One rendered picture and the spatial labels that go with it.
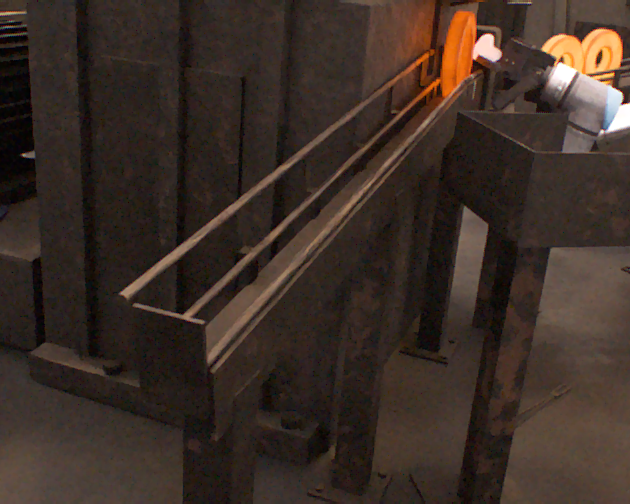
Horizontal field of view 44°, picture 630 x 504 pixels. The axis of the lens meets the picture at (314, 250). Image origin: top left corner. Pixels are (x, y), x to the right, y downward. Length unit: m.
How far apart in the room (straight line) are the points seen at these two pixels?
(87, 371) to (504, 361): 0.89
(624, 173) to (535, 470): 0.74
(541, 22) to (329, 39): 3.24
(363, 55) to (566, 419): 0.98
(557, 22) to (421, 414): 3.03
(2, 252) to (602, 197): 1.32
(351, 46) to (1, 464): 1.00
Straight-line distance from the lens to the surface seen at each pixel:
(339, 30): 1.33
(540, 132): 1.38
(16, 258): 1.89
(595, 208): 1.15
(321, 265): 0.95
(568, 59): 2.21
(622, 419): 1.94
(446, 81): 1.70
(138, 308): 0.73
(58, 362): 1.79
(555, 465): 1.72
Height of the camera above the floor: 0.95
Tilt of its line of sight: 21 degrees down
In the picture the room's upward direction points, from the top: 5 degrees clockwise
